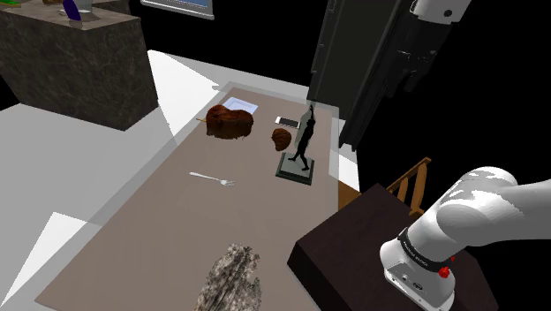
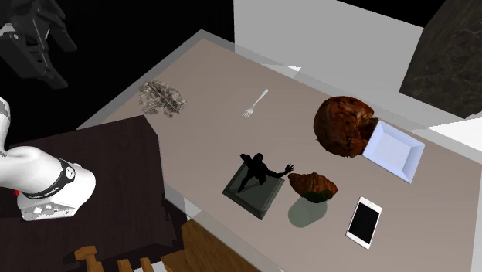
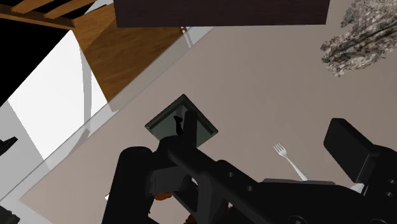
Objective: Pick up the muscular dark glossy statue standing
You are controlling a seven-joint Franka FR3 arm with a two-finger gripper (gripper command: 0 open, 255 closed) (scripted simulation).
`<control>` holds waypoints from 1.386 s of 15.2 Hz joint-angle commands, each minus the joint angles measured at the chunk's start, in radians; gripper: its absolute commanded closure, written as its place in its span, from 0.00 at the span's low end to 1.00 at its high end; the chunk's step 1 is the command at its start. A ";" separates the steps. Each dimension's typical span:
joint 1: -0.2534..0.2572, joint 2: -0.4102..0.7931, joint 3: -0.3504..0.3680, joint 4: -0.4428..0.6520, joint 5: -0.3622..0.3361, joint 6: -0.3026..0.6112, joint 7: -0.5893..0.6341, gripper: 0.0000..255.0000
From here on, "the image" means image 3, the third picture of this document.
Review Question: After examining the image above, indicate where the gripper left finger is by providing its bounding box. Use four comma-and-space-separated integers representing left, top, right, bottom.
101, 109, 268, 224

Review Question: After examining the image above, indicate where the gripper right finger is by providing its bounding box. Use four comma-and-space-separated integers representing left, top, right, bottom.
323, 118, 397, 216

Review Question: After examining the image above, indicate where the orange-brown object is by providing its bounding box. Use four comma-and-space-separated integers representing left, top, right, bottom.
154, 192, 173, 202

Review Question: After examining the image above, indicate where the dark green square dish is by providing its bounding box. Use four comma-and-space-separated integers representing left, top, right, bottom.
144, 94, 219, 148

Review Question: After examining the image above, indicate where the white fork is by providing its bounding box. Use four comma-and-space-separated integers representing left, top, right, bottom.
273, 143, 309, 181

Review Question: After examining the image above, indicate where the grey speckled plant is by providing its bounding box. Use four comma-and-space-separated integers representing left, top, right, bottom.
320, 0, 397, 78

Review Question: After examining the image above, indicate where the brown wooden furniture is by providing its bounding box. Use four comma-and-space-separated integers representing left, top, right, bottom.
0, 0, 185, 103

